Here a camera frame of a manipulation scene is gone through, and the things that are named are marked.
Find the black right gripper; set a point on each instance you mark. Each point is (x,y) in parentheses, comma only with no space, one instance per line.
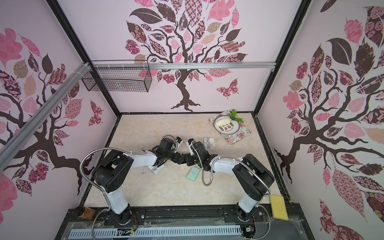
(192,156)

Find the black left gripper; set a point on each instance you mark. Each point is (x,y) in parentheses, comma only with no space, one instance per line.
(177,159)

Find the clear plastic ring bag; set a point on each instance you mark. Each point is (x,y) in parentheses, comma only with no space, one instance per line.
(209,143)

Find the white lift-off box base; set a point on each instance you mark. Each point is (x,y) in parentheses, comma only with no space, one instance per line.
(156,169)

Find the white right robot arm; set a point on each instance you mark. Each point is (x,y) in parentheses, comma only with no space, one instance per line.
(253,176)

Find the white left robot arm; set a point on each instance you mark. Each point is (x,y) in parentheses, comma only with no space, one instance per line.
(112,170)

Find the mint green card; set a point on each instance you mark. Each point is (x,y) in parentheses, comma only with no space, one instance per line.
(193,174)

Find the floral rectangular tray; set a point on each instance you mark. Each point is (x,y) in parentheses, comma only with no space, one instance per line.
(235,138)

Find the white toy radish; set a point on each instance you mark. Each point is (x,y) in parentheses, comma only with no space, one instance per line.
(227,120)

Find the white round printed plate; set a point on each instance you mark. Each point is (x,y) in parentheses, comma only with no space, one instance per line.
(225,125)

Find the yellow sponge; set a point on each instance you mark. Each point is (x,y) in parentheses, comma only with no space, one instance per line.
(278,206)

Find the brown bottle left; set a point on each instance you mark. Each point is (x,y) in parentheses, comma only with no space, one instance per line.
(84,212)

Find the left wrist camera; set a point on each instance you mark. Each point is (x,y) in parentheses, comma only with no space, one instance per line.
(178,143)

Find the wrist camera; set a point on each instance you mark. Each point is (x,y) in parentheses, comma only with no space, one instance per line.
(190,146)
(178,143)

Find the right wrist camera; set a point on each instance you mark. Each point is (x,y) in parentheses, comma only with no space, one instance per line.
(190,146)

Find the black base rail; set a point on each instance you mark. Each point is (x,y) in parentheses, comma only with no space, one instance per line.
(227,213)

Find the white slotted cable duct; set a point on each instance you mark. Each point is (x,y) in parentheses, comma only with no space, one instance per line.
(126,233)

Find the black wire basket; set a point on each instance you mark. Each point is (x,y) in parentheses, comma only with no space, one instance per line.
(129,76)

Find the rear aluminium rail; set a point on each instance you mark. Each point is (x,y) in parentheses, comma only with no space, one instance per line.
(187,66)

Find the aluminium rail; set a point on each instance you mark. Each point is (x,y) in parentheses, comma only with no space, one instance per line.
(187,66)
(9,151)

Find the left aluminium rail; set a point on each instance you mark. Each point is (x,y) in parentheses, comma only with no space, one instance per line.
(9,151)

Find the black corner frame post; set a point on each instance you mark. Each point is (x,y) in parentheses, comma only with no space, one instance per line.
(293,30)

